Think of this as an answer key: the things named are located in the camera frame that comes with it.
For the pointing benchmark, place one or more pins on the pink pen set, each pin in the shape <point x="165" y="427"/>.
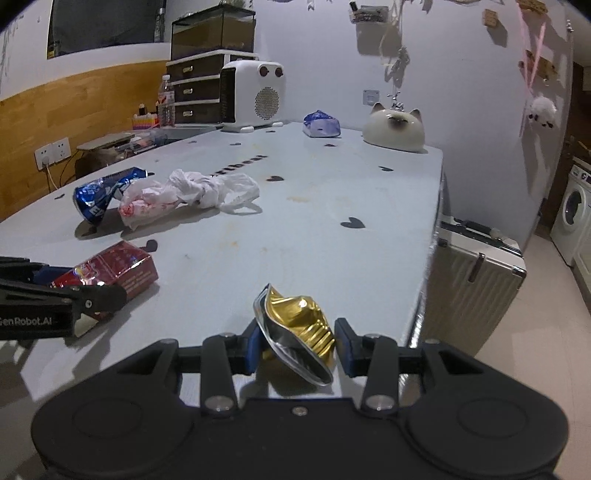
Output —
<point x="145" y="120"/>

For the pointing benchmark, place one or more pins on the small wooden wall block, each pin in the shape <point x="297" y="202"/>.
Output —
<point x="490" y="18"/>

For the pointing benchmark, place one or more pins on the wall-mounted clear shelf box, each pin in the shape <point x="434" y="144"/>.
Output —
<point x="369" y="14"/>

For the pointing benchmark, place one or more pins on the cat-shaped ceramic ornament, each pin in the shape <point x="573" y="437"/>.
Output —
<point x="395" y="131"/>

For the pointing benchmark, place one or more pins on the white wall socket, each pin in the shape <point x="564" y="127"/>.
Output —
<point x="61" y="146"/>
<point x="44" y="154"/>

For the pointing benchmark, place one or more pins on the white ribbed suitcase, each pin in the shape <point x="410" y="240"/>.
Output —
<point x="471" y="286"/>

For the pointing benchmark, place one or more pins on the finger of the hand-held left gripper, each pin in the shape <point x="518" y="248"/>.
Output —
<point x="46" y="275"/>
<point x="99" y="297"/>

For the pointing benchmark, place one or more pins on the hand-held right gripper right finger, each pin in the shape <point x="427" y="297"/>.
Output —
<point x="344" y="346"/>

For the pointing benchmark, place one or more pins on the grey flat board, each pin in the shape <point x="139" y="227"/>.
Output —
<point x="104" y="141"/>

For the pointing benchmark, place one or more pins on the dark drawer unit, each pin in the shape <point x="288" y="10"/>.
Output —
<point x="198" y="92"/>

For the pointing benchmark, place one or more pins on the white space heater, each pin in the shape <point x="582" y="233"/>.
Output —
<point x="251" y="94"/>

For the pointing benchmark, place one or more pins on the blue tissue pack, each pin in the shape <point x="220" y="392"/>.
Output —
<point x="322" y="124"/>

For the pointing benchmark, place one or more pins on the white plush sheep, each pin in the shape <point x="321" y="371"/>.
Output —
<point x="542" y="110"/>

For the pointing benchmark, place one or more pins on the red cardboard packet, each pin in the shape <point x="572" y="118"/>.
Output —
<point x="120" y="267"/>

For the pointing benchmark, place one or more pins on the upright water bottle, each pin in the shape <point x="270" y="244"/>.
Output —
<point x="166" y="104"/>

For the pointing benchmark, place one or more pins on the pink printed plastic bag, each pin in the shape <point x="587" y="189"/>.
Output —
<point x="143" y="205"/>

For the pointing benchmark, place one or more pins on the white washing machine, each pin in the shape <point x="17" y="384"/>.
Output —
<point x="572" y="217"/>

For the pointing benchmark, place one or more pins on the crushed blue can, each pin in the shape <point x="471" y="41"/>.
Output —
<point x="92" y="196"/>

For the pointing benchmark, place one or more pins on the white plastic bag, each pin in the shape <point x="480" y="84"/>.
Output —
<point x="203" y="184"/>

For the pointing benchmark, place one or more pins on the wall switch plate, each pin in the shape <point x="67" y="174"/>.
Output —
<point x="371" y="98"/>

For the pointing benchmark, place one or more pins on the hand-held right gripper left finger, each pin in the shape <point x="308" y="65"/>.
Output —
<point x="253" y="346"/>

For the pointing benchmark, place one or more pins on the gold foil cup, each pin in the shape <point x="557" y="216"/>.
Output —
<point x="295" y="318"/>

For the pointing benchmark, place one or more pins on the glass fish tank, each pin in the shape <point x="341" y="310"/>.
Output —
<point x="212" y="34"/>

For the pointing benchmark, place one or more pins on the wooden wall toys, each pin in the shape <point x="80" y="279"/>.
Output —
<point x="542" y="64"/>

